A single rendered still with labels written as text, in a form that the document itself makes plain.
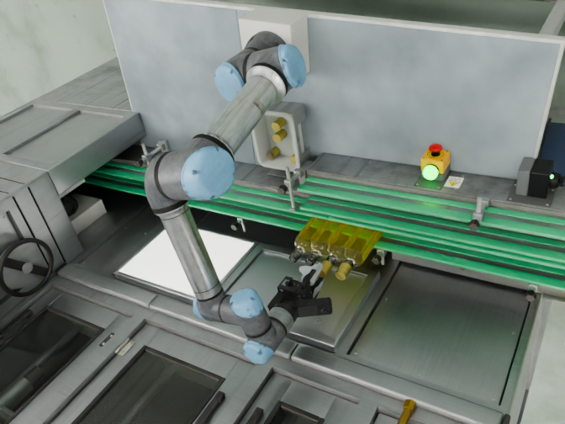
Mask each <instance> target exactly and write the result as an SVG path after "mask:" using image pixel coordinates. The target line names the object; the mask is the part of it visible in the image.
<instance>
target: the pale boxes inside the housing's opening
mask: <svg viewBox="0 0 565 424"><path fill-rule="evenodd" d="M84 182H85V178H84V179H83V180H81V181H80V182H78V183H76V184H75V185H73V186H72V187H71V188H69V189H67V190H66V191H65V192H64V193H62V194H60V195H59V197H60V199H61V198H62V197H64V196H65V195H67V194H68V193H70V192H71V191H72V190H73V189H75V188H77V187H78V186H80V185H81V184H82V183H84ZM70 196H71V197H73V198H74V199H75V200H76V201H77V202H78V209H77V211H76V213H75V214H74V215H72V216H70V217H69V219H70V221H71V223H72V225H73V228H74V230H75V232H76V234H77V235H78V234H79V233H80V232H82V231H83V230H85V229H86V228H87V227H88V226H90V224H92V223H93V222H94V221H96V220H97V219H98V218H100V217H101V216H102V215H104V214H105V213H106V212H107V211H106V209H105V207H104V205H103V201H102V200H101V199H97V198H94V197H89V196H86V195H82V194H79V193H73V194H72V195H70ZM61 202H62V204H63V206H64V208H65V210H66V212H67V214H69V213H70V212H71V211H72V209H73V208H74V203H73V202H71V201H70V200H68V199H64V200H63V201H61Z"/></svg>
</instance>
